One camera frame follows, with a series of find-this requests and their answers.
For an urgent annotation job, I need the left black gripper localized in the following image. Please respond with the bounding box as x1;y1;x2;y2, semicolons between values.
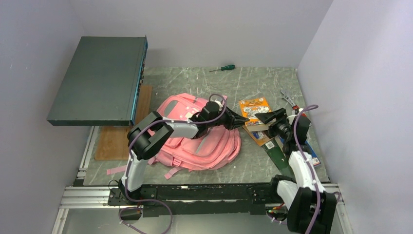
207;105;249;131

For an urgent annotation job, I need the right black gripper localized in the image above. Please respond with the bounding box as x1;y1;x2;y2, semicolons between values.
255;108;293;140

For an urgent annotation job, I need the orange comic book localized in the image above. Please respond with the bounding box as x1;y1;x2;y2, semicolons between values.
239;97;271;132

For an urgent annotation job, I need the pink student backpack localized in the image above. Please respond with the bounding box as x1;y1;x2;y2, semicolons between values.
106;93;242;180

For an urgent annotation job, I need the blue cover book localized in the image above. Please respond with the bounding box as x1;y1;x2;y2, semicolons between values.
275;136;321;167

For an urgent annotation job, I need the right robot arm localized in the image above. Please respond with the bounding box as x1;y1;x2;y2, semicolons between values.
255;108;337;234

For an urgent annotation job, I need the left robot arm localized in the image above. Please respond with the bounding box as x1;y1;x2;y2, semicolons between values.
118;100;249;205

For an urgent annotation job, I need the red adjustable wrench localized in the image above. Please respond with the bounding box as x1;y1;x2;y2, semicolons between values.
280;89;300;114

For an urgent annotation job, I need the dark green book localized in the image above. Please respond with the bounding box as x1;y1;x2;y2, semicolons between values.
262;139;295;178

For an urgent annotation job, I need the wooden board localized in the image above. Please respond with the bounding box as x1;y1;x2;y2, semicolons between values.
94;85;152;161

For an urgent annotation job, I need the dark grey flat box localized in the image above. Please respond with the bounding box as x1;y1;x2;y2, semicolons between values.
47;36;149;126

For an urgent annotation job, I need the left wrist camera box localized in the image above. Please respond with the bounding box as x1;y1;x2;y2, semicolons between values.
214;99;226;110

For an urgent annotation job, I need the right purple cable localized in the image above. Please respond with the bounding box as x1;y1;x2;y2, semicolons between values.
266;104;342;234

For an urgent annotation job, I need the green handled screwdriver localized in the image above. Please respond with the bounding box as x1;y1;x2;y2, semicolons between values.
210;64;236;72

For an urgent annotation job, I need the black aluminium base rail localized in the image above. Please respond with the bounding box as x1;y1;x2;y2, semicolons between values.
59;183;282;217

